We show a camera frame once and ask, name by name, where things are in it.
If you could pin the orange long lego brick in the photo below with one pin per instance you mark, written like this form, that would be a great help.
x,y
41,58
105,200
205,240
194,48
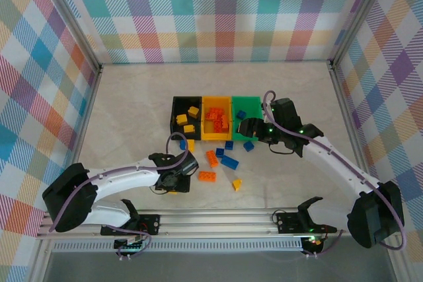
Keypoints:
x,y
215,111
211,158
207,176

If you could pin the blue long lego brick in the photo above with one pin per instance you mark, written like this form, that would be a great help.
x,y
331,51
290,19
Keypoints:
x,y
229,162

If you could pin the yellow curved lego brick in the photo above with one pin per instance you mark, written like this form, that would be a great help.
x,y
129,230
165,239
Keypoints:
x,y
237,184

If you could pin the orange curved lego brick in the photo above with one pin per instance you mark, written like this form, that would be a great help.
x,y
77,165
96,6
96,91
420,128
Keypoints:
x,y
210,117

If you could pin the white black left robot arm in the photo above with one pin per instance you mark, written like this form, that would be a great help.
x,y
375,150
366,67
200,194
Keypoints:
x,y
125,178

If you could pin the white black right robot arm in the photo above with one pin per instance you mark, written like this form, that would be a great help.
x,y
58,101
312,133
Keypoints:
x,y
333,166

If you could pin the green plastic bin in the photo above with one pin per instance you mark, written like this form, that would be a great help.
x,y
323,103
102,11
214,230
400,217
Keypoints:
x,y
251,105

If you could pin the yellow plastic bin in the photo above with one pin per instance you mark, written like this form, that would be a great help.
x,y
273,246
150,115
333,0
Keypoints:
x,y
216,136

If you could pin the black plastic bin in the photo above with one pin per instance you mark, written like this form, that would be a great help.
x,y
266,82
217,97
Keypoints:
x,y
176,105

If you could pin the small electronics board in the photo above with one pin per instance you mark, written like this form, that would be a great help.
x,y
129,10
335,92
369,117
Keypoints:
x,y
314,240
129,247

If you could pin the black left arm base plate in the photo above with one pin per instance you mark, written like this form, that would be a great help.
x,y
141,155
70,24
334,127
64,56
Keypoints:
x,y
150,224

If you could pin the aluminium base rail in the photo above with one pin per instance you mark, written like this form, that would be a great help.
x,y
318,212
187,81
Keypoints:
x,y
215,222

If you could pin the aluminium side rail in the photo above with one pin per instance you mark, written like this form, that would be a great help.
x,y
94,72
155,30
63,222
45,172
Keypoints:
x,y
82,130
355,130

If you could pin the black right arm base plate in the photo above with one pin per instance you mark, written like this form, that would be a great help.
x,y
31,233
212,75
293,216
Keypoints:
x,y
287,222

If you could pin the aluminium frame post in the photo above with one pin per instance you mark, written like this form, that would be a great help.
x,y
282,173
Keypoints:
x,y
360,14
74,22

